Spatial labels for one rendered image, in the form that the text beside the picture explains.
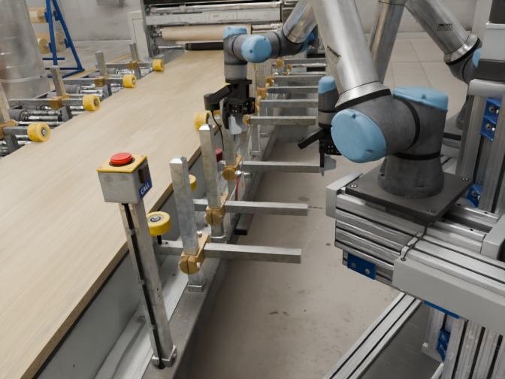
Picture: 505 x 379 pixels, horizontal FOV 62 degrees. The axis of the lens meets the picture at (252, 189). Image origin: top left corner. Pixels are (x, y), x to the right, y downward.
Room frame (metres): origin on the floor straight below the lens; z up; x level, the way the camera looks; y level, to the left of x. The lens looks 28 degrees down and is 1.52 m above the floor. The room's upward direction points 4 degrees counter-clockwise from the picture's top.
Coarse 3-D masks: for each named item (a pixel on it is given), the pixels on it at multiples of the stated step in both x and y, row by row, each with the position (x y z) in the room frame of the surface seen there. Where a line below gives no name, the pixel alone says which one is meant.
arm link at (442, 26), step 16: (416, 0) 1.37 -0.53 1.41; (432, 0) 1.37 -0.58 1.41; (416, 16) 1.39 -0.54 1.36; (432, 16) 1.36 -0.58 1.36; (448, 16) 1.36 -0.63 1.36; (432, 32) 1.38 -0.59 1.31; (448, 32) 1.36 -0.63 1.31; (464, 32) 1.37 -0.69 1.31; (448, 48) 1.37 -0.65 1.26; (464, 48) 1.34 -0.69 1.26; (448, 64) 1.38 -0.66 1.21
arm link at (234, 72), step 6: (228, 66) 1.34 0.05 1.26; (234, 66) 1.33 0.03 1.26; (240, 66) 1.33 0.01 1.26; (246, 66) 1.35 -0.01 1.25; (228, 72) 1.34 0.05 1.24; (234, 72) 1.33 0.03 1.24; (240, 72) 1.33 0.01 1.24; (246, 72) 1.35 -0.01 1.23; (228, 78) 1.34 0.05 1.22; (234, 78) 1.33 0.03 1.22; (240, 78) 1.34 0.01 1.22
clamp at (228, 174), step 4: (240, 156) 1.53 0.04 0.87; (236, 160) 1.50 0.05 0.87; (240, 160) 1.52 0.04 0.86; (236, 164) 1.46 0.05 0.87; (224, 168) 1.44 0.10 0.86; (228, 168) 1.43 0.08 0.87; (232, 168) 1.43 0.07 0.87; (236, 168) 1.44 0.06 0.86; (224, 172) 1.42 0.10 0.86; (228, 172) 1.43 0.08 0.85; (232, 172) 1.42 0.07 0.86; (224, 176) 1.42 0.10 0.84; (228, 176) 1.42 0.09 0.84; (232, 176) 1.42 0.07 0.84; (228, 180) 1.42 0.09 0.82
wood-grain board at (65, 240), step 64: (192, 64) 3.32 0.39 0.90; (64, 128) 1.95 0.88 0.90; (128, 128) 1.88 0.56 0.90; (192, 128) 1.82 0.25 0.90; (0, 192) 1.29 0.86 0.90; (64, 192) 1.26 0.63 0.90; (0, 256) 0.91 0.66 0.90; (64, 256) 0.89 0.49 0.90; (0, 320) 0.67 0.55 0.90; (64, 320) 0.66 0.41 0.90
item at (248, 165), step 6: (222, 162) 1.51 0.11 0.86; (240, 162) 1.49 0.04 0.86; (246, 162) 1.49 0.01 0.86; (252, 162) 1.49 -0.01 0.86; (258, 162) 1.48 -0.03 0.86; (264, 162) 1.48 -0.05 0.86; (270, 162) 1.48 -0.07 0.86; (276, 162) 1.47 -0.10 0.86; (282, 162) 1.47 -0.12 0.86; (288, 162) 1.46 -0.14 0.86; (294, 162) 1.46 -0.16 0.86; (300, 162) 1.46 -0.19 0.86; (306, 162) 1.45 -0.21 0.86; (312, 162) 1.45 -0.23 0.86; (318, 162) 1.45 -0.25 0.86; (222, 168) 1.50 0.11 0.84; (246, 168) 1.48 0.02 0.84; (252, 168) 1.47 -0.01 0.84; (258, 168) 1.47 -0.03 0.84; (264, 168) 1.46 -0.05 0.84; (270, 168) 1.46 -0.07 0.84; (276, 168) 1.45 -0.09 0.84; (282, 168) 1.45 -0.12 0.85; (288, 168) 1.44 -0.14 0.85; (294, 168) 1.44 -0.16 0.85; (300, 168) 1.43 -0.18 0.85; (306, 168) 1.43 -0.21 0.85; (312, 168) 1.42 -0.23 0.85; (318, 168) 1.42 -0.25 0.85
